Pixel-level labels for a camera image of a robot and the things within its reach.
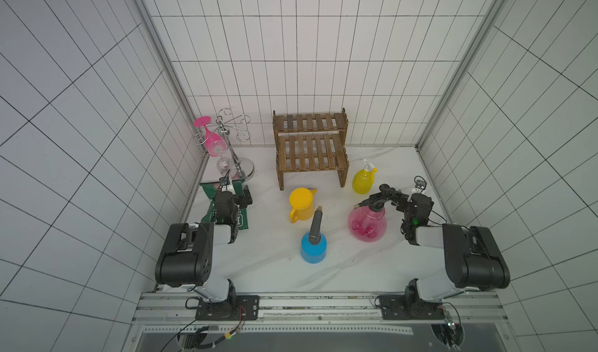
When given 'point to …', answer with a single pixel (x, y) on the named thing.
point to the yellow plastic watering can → (302, 204)
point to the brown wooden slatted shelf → (311, 142)
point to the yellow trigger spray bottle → (363, 179)
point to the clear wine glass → (225, 167)
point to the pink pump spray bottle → (367, 223)
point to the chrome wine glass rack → (244, 167)
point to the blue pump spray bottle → (314, 244)
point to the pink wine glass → (215, 144)
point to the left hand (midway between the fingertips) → (236, 191)
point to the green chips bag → (211, 189)
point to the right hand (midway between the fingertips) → (403, 189)
